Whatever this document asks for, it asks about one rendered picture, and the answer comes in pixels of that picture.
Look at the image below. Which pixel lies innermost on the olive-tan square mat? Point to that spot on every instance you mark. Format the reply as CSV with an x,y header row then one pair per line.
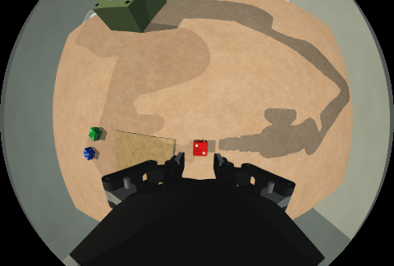
x,y
132,149

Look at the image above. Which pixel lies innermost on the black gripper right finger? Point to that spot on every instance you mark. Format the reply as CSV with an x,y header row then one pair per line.
x,y
267,184

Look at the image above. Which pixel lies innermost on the blue die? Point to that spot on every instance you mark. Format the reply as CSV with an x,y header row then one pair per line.
x,y
89,153

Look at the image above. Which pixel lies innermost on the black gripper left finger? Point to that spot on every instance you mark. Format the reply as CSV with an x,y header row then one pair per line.
x,y
119,185

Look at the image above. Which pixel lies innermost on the red die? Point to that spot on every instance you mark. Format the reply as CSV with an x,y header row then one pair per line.
x,y
200,148

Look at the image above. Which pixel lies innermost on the green die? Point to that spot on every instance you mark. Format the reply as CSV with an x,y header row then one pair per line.
x,y
95,133

